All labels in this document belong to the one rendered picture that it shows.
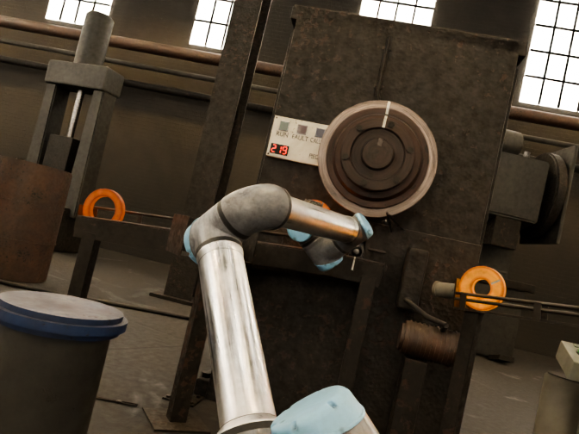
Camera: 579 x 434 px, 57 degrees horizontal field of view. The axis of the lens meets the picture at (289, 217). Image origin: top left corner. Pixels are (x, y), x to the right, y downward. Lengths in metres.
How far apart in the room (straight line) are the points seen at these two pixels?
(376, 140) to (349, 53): 0.52
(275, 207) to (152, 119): 7.95
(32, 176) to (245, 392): 3.45
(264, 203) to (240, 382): 0.43
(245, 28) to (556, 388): 4.28
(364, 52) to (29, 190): 2.78
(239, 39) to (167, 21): 4.55
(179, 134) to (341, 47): 6.68
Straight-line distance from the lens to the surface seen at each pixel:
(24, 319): 1.32
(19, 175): 4.34
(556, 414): 1.64
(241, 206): 1.26
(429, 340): 1.98
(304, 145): 2.31
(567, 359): 1.50
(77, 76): 7.54
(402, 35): 2.47
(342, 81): 2.39
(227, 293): 1.18
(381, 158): 2.06
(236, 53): 5.15
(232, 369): 1.09
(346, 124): 2.16
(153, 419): 2.02
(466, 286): 1.99
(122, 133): 9.32
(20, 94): 10.42
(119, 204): 2.37
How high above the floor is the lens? 0.69
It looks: 3 degrees up
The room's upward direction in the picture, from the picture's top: 13 degrees clockwise
